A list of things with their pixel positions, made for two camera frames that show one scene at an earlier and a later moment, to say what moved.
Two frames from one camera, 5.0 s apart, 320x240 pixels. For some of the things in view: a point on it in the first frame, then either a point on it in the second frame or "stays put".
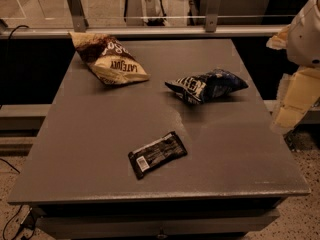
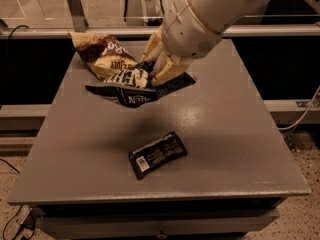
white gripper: x=306 y=39 → x=187 y=30
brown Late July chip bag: x=108 y=58 stays put
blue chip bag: x=203 y=88 → x=132 y=86
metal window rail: x=150 y=30 stays put
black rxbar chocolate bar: x=157 y=154 stays put
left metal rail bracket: x=74 y=3 stays put
